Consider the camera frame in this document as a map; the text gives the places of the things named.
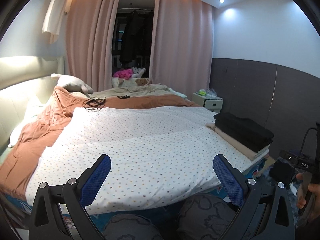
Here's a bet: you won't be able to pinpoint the white bedside cabinet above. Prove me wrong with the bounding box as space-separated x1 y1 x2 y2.
192 93 223 113

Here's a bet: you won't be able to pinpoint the knee grey pants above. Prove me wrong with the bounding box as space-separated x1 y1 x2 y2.
103 214 163 240
177 193 239 239

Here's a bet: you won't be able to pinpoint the folded black garment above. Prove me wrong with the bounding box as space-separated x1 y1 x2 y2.
215 124 274 153

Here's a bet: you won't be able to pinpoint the brown white plush dog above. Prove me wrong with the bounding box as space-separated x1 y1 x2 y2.
112 77 151 88

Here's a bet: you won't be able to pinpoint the right pink curtain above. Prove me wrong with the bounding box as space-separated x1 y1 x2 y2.
149 0 214 99

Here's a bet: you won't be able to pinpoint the left pink curtain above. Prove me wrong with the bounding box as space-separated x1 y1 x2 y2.
66 0 119 92

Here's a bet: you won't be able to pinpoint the right hand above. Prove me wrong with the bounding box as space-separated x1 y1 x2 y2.
296 173 319 212

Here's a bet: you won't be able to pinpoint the small black item on quilt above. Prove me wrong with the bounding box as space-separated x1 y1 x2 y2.
117 95 130 99

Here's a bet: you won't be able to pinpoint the pink plush toy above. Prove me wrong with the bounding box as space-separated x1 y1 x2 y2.
113 69 133 80

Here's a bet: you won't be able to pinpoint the left knee grey pants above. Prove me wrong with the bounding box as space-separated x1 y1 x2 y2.
103 214 163 240

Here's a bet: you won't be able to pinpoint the cream padded headboard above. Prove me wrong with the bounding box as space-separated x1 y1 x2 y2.
1 56 65 152

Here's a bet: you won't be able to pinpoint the black coiled cable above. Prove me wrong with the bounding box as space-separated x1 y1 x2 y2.
82 96 107 113

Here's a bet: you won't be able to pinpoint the orange brown quilt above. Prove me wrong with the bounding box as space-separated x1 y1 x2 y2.
1 86 198 201

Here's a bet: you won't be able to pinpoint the folded beige garment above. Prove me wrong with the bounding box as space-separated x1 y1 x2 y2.
206 123 270 161

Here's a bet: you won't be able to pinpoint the beige blanket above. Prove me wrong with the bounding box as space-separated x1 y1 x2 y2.
91 84 187 99

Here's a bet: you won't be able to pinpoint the green item on cabinet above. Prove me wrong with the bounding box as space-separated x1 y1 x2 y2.
197 89 207 96

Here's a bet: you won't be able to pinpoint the white dotted bed sheet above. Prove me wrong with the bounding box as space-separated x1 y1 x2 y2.
25 106 253 214

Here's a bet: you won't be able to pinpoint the pink curtain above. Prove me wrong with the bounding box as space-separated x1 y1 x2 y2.
66 0 119 92
149 0 214 99

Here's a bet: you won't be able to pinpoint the white plush toy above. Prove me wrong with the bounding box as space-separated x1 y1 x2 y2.
50 73 94 94

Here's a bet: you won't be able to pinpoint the right knee grey pants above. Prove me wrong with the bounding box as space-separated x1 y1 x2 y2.
177 193 239 239

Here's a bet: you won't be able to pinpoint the black shirt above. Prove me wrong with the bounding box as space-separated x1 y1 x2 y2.
214 112 274 139

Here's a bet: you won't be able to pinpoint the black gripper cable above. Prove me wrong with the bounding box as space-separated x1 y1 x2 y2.
298 122 320 159

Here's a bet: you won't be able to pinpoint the white pillow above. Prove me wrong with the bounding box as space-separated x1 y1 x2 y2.
8 102 49 148

